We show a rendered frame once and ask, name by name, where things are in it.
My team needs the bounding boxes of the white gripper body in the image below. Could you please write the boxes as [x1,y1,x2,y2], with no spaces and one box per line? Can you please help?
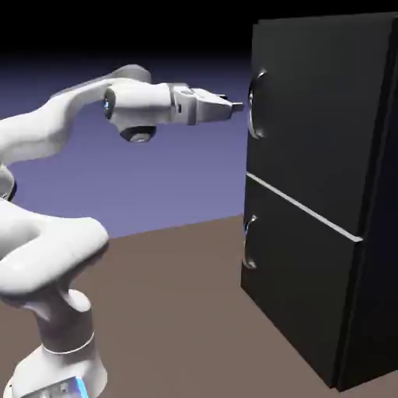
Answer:
[190,87,235,126]

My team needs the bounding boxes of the black cabinet door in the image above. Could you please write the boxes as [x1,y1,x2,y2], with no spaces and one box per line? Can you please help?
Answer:
[239,173,364,389]
[246,12,393,238]

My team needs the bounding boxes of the black cabinet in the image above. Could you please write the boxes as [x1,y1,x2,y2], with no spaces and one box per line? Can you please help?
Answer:
[239,11,398,393]

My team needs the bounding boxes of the curved dark metal handle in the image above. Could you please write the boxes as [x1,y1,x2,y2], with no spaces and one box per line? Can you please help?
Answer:
[243,214,258,270]
[247,69,268,140]

